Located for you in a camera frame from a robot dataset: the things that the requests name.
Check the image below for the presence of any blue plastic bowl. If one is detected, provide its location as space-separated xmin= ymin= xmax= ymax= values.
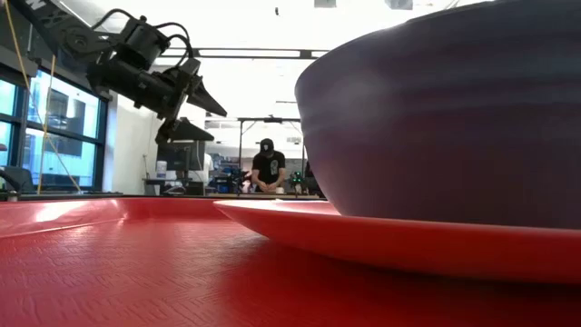
xmin=293 ymin=0 xmax=581 ymax=231

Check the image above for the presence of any black slanted bar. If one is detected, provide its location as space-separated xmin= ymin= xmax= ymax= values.
xmin=0 ymin=165 xmax=35 ymax=197

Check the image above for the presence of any black background gantry frame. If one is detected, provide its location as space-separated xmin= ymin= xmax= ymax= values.
xmin=235 ymin=116 xmax=307 ymax=194

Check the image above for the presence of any black aluminium table frame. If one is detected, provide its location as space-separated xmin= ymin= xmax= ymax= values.
xmin=0 ymin=192 xmax=137 ymax=201

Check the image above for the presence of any black left wrist camera cable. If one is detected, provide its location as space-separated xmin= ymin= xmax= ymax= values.
xmin=92 ymin=7 xmax=196 ymax=69

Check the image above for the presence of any red plastic tray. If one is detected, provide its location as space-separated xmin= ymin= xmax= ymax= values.
xmin=0 ymin=195 xmax=581 ymax=327

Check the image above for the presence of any person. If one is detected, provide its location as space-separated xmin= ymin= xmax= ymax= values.
xmin=249 ymin=137 xmax=289 ymax=194
xmin=202 ymin=153 xmax=216 ymax=185

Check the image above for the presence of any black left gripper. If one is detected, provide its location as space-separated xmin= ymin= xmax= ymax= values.
xmin=85 ymin=57 xmax=229 ymax=146

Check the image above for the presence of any coral plastic plate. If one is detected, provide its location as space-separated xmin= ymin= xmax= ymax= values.
xmin=212 ymin=198 xmax=581 ymax=286

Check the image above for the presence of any large dark-framed window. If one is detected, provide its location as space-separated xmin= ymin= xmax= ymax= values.
xmin=0 ymin=67 xmax=111 ymax=193

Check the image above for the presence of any black computer monitor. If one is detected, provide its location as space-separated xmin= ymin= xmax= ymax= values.
xmin=156 ymin=140 xmax=207 ymax=173

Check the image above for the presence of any yellow extension cable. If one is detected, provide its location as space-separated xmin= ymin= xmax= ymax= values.
xmin=36 ymin=53 xmax=58 ymax=194
xmin=3 ymin=0 xmax=83 ymax=194

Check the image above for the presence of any black background desk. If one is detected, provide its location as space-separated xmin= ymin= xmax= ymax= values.
xmin=143 ymin=176 xmax=207 ymax=197

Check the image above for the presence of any background wooden table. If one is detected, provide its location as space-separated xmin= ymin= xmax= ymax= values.
xmin=206 ymin=193 xmax=326 ymax=202

